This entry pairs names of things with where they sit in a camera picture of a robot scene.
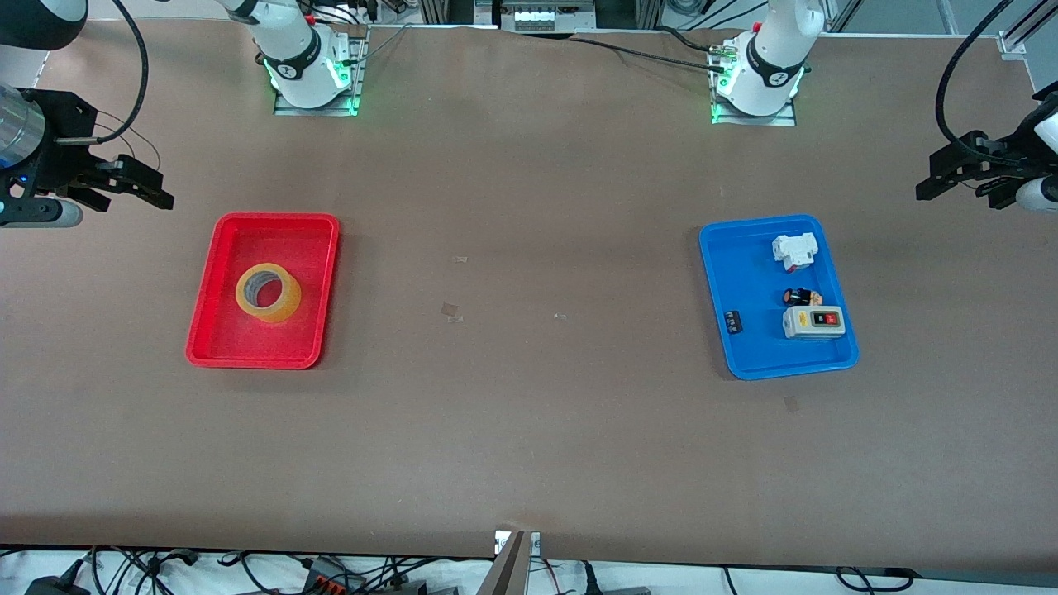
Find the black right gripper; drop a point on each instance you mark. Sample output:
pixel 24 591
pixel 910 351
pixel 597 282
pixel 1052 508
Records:
pixel 59 136

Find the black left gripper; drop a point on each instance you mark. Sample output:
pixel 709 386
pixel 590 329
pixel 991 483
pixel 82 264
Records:
pixel 985 157

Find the yellow clear tape roll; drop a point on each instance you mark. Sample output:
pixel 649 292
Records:
pixel 285 307

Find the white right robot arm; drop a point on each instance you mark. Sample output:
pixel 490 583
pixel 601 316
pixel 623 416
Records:
pixel 293 49

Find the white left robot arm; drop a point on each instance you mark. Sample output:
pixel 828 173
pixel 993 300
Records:
pixel 773 58

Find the white circuit breaker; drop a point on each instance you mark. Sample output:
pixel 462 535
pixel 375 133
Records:
pixel 793 250

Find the black red push button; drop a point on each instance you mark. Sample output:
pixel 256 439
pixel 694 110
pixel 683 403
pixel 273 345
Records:
pixel 800 297

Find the red plastic tray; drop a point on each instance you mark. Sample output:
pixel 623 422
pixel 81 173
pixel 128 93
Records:
pixel 264 347

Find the blue plastic tray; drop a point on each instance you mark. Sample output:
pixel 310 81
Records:
pixel 752 347

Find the small black terminal block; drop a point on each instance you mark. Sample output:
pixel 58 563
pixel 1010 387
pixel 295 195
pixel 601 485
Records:
pixel 733 321

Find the black power adapter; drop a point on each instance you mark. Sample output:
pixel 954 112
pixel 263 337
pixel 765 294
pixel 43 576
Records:
pixel 54 587

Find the white power strip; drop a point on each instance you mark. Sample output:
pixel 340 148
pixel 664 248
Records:
pixel 550 18

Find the metal corner bracket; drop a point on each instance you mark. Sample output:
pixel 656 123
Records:
pixel 1012 45

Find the grey switch box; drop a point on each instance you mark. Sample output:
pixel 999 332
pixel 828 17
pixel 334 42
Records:
pixel 812 323

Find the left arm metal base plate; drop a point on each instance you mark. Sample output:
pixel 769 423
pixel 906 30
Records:
pixel 756 120

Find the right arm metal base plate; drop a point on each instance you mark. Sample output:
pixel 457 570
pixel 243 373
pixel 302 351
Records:
pixel 360 83

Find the metal camera bracket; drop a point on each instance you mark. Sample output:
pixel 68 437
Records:
pixel 512 566

